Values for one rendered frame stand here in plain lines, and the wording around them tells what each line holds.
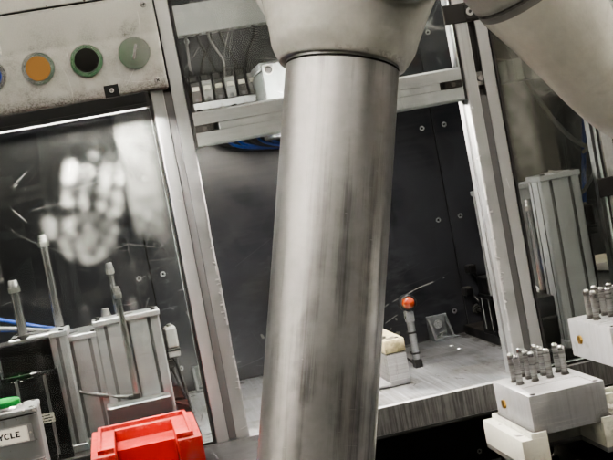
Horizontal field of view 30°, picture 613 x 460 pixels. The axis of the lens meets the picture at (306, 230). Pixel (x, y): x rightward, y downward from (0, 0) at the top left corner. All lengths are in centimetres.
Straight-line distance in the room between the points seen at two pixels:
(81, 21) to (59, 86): 9
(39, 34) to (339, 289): 67
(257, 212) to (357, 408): 100
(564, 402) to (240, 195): 75
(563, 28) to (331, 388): 34
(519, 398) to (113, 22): 68
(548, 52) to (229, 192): 106
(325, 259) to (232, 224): 98
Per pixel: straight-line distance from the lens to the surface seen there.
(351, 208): 95
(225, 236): 191
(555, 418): 140
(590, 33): 93
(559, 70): 94
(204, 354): 149
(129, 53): 147
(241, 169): 192
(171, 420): 144
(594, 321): 147
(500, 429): 145
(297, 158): 96
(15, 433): 137
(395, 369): 165
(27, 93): 147
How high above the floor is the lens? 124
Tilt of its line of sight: 3 degrees down
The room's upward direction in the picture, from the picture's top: 10 degrees counter-clockwise
